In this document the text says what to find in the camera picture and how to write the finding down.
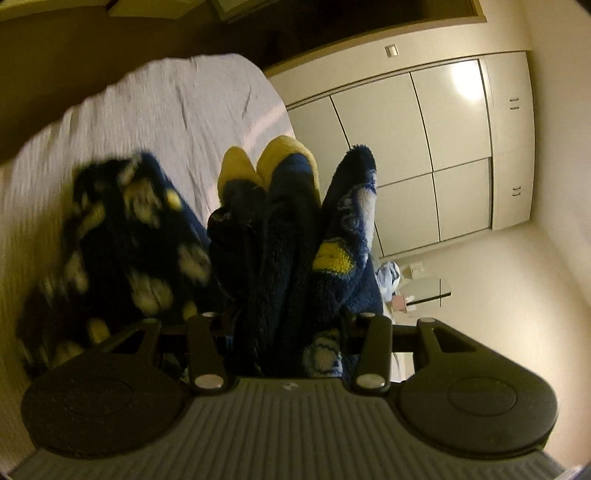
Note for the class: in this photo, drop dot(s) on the wall switch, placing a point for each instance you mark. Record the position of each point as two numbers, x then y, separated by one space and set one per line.
392 50

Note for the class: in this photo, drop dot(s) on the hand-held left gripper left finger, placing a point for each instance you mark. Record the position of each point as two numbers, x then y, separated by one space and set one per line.
203 344

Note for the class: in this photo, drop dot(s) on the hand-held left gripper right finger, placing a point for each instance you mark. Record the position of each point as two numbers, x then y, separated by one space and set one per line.
376 344

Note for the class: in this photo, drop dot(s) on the oval mirror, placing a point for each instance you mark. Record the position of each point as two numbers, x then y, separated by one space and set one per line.
429 290

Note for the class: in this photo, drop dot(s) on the light blue cloth pile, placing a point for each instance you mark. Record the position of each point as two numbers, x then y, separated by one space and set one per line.
388 279

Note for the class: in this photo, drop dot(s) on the cream wardrobe doors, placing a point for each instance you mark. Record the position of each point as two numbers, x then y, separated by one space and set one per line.
415 138

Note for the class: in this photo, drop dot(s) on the pink tissue box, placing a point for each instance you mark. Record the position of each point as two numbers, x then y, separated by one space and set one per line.
400 304

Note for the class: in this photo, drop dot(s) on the navy printed fleece pajama top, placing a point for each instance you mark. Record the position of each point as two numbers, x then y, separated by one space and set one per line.
124 249

